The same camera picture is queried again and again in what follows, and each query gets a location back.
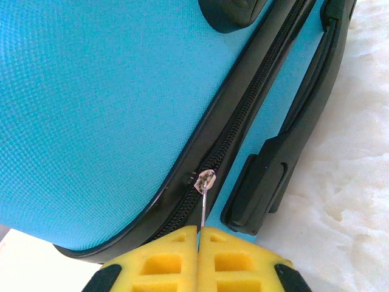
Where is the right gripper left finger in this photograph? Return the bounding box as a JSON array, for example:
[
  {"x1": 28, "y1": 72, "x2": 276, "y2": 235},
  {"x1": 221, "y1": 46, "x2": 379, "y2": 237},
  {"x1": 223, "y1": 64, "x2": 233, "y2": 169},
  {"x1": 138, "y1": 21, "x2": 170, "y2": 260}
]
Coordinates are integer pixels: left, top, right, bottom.
[{"x1": 81, "y1": 224, "x2": 200, "y2": 292}]

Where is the blue hard-shell suitcase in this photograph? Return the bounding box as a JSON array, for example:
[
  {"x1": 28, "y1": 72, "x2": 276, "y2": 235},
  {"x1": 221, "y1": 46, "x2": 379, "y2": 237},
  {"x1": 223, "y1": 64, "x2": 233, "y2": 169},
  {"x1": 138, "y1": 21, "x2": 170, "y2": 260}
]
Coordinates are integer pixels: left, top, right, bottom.
[{"x1": 0, "y1": 0, "x2": 359, "y2": 265}]

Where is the silver zipper pull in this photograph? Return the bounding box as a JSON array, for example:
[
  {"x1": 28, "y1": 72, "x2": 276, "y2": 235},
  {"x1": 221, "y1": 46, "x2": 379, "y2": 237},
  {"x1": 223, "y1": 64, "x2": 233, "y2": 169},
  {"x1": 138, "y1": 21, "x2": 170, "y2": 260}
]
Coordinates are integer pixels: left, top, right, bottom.
[{"x1": 194, "y1": 169, "x2": 217, "y2": 234}]

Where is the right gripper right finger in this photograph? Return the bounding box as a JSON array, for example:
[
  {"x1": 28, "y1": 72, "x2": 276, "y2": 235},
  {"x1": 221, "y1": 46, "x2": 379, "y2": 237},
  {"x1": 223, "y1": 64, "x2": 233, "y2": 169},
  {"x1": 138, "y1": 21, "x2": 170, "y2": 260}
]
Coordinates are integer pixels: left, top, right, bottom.
[{"x1": 197, "y1": 226, "x2": 312, "y2": 292}]

